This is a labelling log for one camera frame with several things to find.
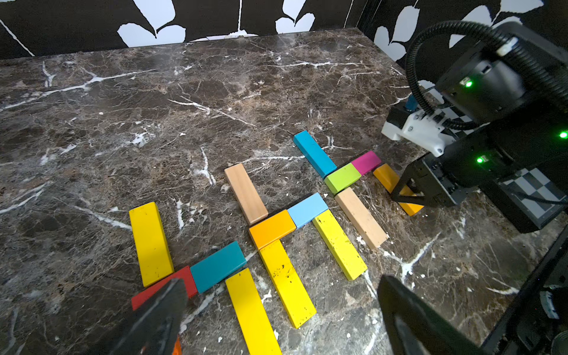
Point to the light blue block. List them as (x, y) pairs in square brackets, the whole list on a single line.
[(307, 210)]

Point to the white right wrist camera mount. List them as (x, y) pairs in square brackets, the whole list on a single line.
[(418, 128)]

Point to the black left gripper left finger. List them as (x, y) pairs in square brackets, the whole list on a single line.
[(152, 329)]

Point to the yellow-green long block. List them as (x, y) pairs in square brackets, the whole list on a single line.
[(341, 247)]

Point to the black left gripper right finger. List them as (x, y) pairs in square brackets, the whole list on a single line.
[(415, 328)]

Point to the natural wood long block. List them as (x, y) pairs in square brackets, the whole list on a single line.
[(364, 222)]

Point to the natural wood short block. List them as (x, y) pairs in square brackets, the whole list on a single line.
[(246, 194)]

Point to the orange block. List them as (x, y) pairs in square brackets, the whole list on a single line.
[(177, 348)]

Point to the cyan long block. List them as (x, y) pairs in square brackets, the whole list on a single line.
[(314, 154)]

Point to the lime green short block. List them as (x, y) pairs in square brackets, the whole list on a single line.
[(342, 179)]

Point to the black white checkerboard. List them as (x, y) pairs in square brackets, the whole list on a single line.
[(530, 191)]

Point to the magenta block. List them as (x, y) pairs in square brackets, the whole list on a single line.
[(367, 162)]

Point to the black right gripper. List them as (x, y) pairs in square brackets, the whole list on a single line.
[(512, 85)]

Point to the amber yellow short block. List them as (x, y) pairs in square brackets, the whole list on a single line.
[(272, 229)]

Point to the yellow plank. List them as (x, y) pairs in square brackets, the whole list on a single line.
[(290, 288), (252, 317)]

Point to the teal block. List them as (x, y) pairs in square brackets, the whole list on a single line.
[(217, 267)]

